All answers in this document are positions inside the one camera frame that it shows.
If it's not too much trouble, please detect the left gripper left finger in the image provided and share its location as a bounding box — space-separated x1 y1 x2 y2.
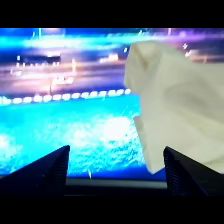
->
0 144 71 197

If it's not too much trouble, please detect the cream shirt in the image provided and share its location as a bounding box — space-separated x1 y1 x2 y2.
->
123 40 224 175

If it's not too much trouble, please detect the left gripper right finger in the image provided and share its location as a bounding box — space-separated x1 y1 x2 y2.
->
163 146 224 197

